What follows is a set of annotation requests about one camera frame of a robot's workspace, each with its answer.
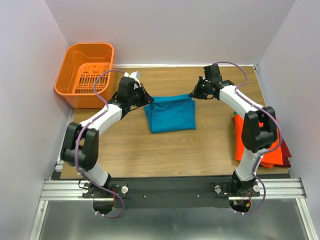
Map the blue t-shirt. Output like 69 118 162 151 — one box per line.
144 94 196 134

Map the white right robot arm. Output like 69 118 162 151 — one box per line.
190 63 279 196

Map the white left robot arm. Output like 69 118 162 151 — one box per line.
60 71 154 198

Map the orange plastic basket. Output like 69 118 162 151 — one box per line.
54 42 116 109

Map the orange folded t-shirt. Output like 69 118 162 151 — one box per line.
233 114 285 169

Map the dark red folded t-shirt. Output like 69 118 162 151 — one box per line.
280 139 292 168

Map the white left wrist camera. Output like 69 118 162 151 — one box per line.
124 71 141 82

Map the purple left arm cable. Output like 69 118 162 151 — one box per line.
74 69 131 219

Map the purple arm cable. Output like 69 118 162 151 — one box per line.
213 61 283 216
74 69 131 219

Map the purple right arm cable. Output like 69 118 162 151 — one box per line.
213 61 283 216

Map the black mounting base plate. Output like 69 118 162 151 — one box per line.
78 175 260 210

